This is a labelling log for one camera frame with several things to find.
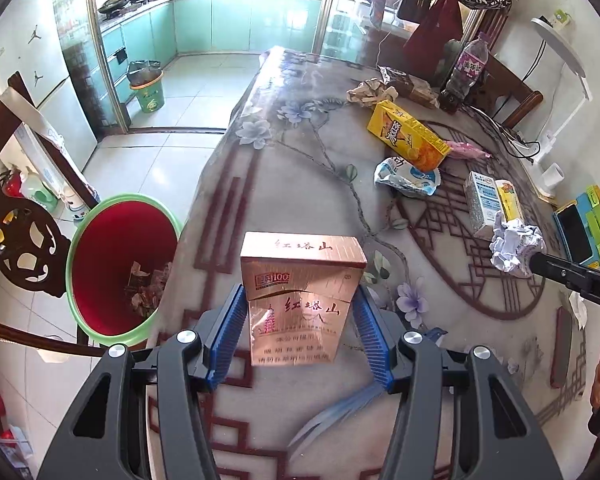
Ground white power strip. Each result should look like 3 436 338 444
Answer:
507 137 541 161

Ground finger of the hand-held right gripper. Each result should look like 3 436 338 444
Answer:
527 252 588 293

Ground dark red flat case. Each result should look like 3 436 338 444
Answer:
550 306 572 389

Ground green detergent bottle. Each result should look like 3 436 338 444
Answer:
20 167 58 213

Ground dark red hanging bag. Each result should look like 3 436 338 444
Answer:
402 0 466 68

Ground teal base cabinets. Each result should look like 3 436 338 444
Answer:
100 0 326 86

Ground white paper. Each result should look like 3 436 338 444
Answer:
489 212 547 279

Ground red bin with green rim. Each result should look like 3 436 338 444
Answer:
66 194 185 348

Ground white cylindrical cup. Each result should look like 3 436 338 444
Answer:
542 164 566 188

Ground brown wooden chair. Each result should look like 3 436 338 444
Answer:
472 52 545 128

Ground yellow drink carton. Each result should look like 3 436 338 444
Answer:
367 100 452 172

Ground white refrigerator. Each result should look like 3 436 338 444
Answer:
0 0 101 171

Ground small white bottle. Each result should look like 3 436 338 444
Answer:
62 185 88 221

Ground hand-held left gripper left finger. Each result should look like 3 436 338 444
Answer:
37 282 251 480

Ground copper cigarette box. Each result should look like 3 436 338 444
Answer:
240 231 368 367

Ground white and blue box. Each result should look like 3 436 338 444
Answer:
463 171 506 240

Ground yellow and white box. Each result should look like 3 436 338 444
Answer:
495 180 526 223

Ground green kitchen waste bin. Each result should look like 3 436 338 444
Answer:
126 59 165 115

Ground white cloth strip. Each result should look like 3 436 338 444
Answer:
2 87 78 196

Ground dark carved wooden chair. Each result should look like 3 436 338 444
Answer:
0 72 101 361

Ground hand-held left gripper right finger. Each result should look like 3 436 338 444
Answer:
351 285 563 480

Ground blue and white snack bag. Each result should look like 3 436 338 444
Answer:
373 156 442 197

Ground white tissue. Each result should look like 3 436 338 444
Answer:
567 290 588 331

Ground purple label bottle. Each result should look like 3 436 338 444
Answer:
439 32 491 113

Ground foil wrapper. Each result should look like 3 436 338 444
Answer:
346 78 398 108

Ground white desk lamp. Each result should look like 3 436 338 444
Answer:
529 16 594 201

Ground dark snack package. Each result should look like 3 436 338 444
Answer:
377 66 441 109

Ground pink wrapper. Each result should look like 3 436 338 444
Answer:
442 141 492 161

